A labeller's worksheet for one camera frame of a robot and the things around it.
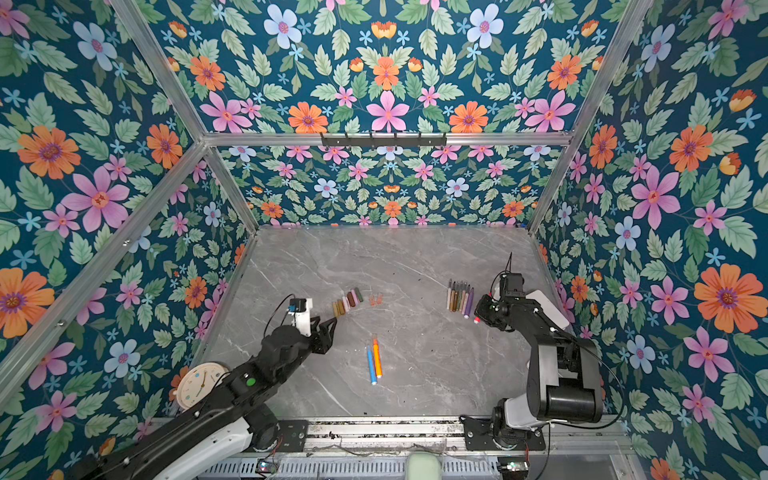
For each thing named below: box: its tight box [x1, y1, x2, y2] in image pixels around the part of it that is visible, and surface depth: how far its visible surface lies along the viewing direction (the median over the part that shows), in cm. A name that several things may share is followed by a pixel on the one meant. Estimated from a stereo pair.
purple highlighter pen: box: [464, 284, 475, 319], surface depth 100 cm
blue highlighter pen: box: [367, 345, 377, 385], surface depth 86 cm
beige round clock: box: [173, 362, 229, 409], surface depth 82 cm
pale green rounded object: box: [407, 451, 442, 480], surface depth 68 cm
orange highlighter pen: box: [373, 338, 383, 378], surface depth 88 cm
